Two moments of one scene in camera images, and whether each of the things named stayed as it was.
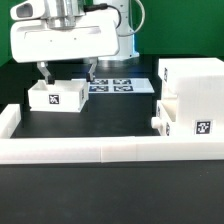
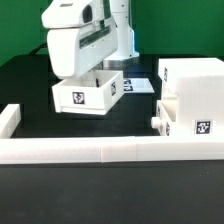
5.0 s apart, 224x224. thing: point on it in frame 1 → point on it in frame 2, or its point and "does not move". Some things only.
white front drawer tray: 166,114 does not move
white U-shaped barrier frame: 99,149 does not move
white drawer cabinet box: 197,86 does not move
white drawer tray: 63,95 → 94,92
